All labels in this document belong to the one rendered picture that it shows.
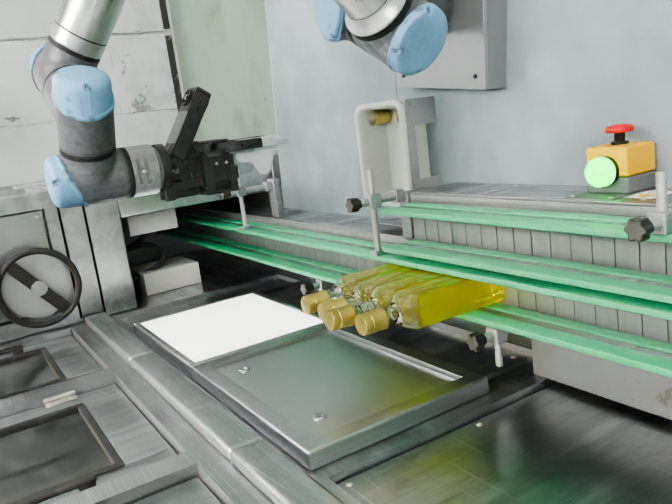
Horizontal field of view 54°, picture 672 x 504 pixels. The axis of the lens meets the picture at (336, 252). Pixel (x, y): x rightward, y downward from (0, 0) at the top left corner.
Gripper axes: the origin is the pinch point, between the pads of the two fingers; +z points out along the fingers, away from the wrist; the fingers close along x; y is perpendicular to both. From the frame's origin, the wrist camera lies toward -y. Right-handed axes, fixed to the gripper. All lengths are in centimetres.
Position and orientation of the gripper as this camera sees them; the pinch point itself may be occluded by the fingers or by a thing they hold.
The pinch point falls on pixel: (272, 137)
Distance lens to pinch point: 111.8
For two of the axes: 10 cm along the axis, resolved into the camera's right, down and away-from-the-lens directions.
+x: 5.3, 1.3, -8.4
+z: 8.4, -2.1, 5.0
